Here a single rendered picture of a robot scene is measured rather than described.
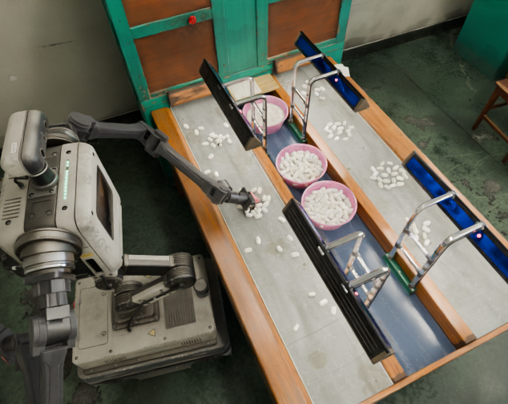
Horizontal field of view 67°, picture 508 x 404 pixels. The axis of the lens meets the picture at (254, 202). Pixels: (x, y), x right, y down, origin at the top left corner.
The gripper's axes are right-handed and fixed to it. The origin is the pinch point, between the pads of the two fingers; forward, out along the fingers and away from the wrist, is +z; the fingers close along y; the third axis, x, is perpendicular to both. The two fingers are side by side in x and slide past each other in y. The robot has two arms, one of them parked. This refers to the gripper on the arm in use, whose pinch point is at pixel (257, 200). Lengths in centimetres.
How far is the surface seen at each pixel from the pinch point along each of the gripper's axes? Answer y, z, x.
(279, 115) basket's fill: 53, 30, -22
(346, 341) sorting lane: -75, 5, -1
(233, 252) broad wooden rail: -21.9, -17.2, 13.1
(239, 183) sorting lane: 15.1, -1.6, 3.4
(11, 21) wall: 171, -88, 36
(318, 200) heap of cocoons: -11.2, 22.9, -15.8
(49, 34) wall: 171, -67, 35
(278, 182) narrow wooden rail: 5.5, 10.2, -9.3
